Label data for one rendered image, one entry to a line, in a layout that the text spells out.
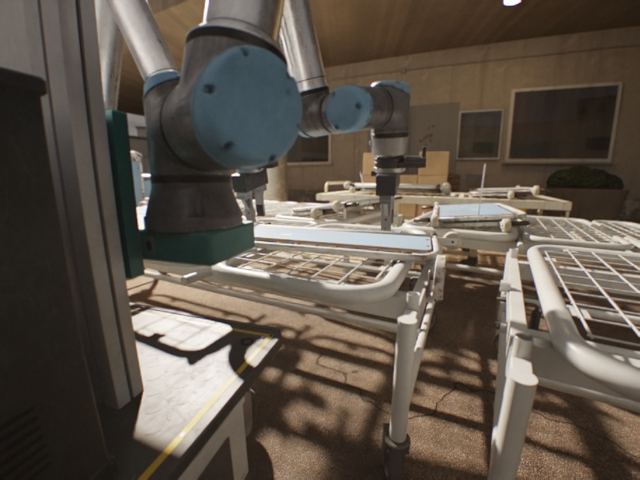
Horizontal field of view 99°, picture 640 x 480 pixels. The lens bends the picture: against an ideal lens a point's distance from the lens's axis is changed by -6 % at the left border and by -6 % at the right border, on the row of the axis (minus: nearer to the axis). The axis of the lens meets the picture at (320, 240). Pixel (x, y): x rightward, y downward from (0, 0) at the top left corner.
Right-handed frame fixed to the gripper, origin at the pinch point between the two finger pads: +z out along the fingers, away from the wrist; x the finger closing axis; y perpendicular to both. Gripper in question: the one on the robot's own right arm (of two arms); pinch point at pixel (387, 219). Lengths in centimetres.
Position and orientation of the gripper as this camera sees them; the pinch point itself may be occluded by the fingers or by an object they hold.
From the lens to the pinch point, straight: 83.5
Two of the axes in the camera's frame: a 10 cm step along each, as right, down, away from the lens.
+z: 0.6, 9.2, 3.8
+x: -3.2, 3.8, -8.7
